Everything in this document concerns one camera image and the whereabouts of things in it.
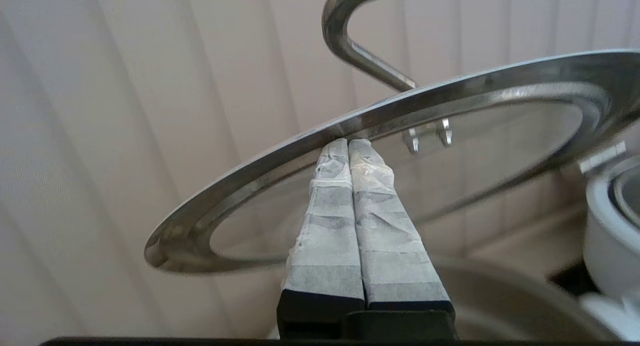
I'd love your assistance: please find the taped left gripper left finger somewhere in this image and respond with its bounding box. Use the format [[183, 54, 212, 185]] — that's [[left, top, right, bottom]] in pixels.
[[277, 139, 367, 336]]

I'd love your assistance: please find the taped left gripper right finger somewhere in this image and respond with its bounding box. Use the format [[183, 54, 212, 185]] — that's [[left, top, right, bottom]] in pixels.
[[349, 140, 456, 316]]

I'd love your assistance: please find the white round pot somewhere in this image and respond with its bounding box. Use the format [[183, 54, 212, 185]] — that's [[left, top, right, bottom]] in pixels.
[[270, 256, 623, 342], [580, 156, 640, 336]]

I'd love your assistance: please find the black glass cooktop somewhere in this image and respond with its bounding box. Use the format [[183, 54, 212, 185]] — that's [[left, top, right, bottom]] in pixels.
[[547, 263, 601, 299]]

